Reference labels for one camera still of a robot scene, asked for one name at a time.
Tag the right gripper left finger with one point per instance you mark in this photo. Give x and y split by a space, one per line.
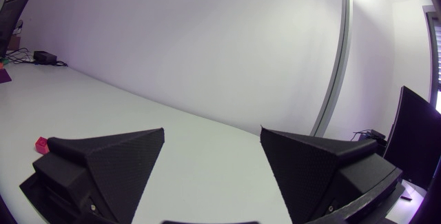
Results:
110 172

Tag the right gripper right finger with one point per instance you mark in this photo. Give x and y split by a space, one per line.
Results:
310 172

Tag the red toy brick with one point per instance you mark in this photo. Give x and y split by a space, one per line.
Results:
41 145

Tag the dark screen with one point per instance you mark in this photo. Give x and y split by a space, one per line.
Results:
10 20
413 138

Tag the black power brick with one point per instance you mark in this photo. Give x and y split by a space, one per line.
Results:
44 57

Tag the dark mat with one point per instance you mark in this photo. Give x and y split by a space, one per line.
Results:
4 76

